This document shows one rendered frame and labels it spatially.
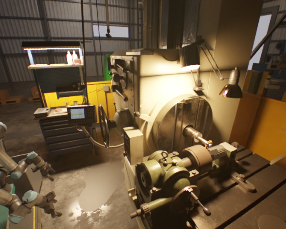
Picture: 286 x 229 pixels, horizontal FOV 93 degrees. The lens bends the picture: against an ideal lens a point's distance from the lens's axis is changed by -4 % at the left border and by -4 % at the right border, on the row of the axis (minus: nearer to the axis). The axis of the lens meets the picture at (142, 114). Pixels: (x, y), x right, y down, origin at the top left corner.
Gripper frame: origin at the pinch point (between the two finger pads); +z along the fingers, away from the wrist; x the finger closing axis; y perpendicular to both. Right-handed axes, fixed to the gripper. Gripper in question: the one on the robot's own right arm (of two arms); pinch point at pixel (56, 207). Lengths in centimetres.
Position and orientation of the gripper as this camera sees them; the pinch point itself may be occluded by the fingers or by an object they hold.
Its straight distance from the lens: 151.2
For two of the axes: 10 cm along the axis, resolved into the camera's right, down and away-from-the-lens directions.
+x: 6.6, 4.1, -6.3
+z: 2.2, 7.0, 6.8
